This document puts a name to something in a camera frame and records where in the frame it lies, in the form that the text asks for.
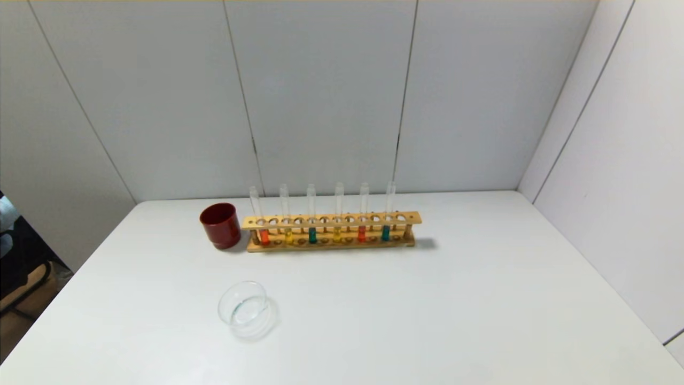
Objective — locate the test tube yellow pigment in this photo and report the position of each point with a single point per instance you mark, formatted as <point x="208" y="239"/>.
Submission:
<point x="337" y="234"/>
<point x="288" y="235"/>

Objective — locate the test tube red pigment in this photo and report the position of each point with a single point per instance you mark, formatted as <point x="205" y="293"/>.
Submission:
<point x="362" y="233"/>
<point x="264" y="236"/>

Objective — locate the wooden test tube rack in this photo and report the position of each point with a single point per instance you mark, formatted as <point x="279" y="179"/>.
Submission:
<point x="331" y="220"/>

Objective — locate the test tube green pigment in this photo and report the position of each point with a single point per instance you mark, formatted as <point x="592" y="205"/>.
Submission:
<point x="386" y="233"/>
<point x="312" y="235"/>

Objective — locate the dark red cup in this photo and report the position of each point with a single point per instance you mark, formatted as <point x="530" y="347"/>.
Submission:
<point x="220" y="227"/>

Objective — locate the clear glass beaker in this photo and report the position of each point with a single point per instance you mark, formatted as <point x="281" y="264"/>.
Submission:
<point x="247" y="315"/>

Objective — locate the black chair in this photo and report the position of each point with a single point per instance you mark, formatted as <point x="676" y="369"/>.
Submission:
<point x="26" y="256"/>

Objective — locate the light blue cloth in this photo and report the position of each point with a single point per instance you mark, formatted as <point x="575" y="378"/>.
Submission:
<point x="4" y="214"/>

